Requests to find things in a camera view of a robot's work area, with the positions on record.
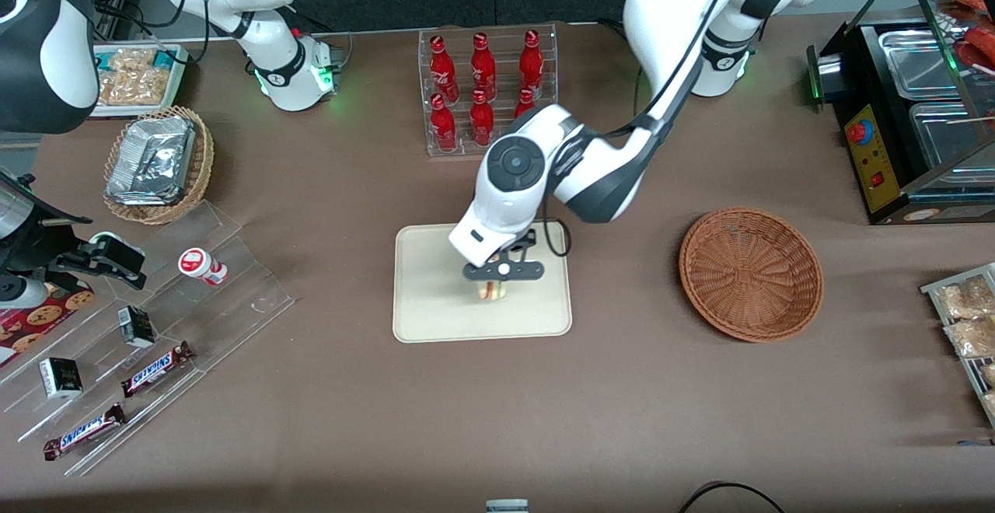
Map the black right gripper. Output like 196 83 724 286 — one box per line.
0 175 147 291

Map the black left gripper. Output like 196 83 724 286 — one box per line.
463 229 546 298

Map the cream plastic tray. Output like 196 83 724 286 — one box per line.
393 218 573 344

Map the tan wicker basket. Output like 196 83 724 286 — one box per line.
103 106 215 225

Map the white tray of snack packs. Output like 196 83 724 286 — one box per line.
92 43 191 119

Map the round brown wicker basket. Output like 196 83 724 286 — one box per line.
679 207 825 343

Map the tray of snack bags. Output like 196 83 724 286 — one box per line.
921 263 995 428

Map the small black carton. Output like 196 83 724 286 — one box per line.
39 358 83 400
118 305 156 348

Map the small red white yogurt bottle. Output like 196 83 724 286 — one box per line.
178 248 229 287

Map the red cookie box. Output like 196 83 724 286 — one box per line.
0 284 96 368

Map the silver foil container stack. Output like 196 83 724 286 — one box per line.
105 115 196 207

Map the snickers chocolate bar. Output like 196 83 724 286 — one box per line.
120 341 194 398
43 403 127 461

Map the clear acrylic bottle rack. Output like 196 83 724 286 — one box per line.
418 23 559 158

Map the clear acrylic stepped display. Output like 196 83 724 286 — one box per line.
0 201 296 476

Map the black food warmer cabinet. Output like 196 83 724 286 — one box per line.
806 0 995 226

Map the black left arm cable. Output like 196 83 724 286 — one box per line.
543 0 749 259

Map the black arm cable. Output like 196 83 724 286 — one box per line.
93 0 212 63
543 0 749 259

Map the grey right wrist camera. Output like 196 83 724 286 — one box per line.
0 274 49 309

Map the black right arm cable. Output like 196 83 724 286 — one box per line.
93 0 212 63

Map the black cable loop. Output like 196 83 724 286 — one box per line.
679 481 786 513

